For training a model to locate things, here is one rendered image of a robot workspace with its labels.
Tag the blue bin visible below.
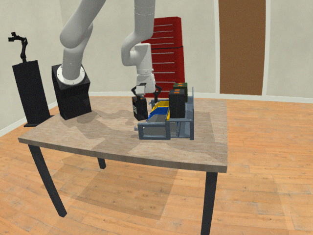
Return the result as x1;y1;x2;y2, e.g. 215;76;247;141
147;107;168;120

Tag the yellow open bin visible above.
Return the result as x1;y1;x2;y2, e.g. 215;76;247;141
151;101;169;112

